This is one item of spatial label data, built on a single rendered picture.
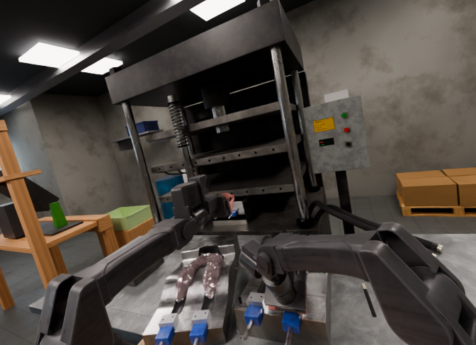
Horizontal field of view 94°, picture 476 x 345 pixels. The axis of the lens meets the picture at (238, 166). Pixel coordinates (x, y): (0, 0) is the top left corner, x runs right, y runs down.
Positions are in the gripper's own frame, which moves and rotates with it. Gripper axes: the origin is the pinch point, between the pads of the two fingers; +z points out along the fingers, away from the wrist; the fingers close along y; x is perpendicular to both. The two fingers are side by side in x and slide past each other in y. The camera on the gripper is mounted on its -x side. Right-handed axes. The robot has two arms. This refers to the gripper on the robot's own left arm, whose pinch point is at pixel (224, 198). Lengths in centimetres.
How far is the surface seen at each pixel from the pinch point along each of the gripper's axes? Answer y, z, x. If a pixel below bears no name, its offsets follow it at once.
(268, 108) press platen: 0, 70, -34
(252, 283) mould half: -4.1, -0.4, 31.1
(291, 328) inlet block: -21.1, -15.6, 30.5
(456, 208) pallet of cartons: -138, 249, 104
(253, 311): -10.1, -13.5, 29.6
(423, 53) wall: -144, 330, -81
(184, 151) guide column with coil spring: 62, 60, -18
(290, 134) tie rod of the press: -12, 61, -16
